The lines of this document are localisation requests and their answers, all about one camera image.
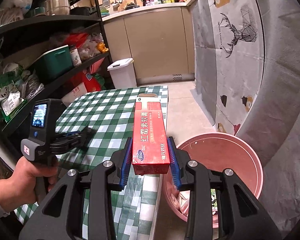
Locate red medicine box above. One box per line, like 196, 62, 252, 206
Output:
132, 93, 170, 176

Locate pink plastic bucket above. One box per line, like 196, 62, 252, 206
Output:
164, 133, 267, 236

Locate green panda snack packet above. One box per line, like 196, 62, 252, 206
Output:
210, 189, 218, 215

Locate white pedal trash bin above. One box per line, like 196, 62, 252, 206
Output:
107, 58, 137, 89

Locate beige kitchen cabinet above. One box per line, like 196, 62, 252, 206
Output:
103, 3, 194, 85

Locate person's left hand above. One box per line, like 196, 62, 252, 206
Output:
0, 157, 58, 213

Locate green white checkered tablecloth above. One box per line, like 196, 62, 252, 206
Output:
13, 84, 170, 240

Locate clear plastic bag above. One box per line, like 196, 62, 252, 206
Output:
20, 74, 44, 100

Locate green white food package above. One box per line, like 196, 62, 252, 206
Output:
0, 72, 25, 123

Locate white printed bag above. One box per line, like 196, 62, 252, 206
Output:
62, 82, 87, 107

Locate red orange bag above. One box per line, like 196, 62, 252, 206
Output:
66, 70, 102, 93

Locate green plastic storage box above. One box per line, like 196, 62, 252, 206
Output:
32, 45, 73, 83

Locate white labelled jar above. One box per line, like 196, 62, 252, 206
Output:
69, 46, 82, 67

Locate black metal storage shelf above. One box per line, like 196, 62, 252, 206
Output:
0, 0, 113, 165

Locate yellow toy figure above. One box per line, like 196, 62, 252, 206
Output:
96, 42, 109, 53

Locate stainless steel pot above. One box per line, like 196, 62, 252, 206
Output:
40, 0, 70, 16

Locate grey deer print cloth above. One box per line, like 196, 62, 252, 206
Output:
190, 0, 300, 235

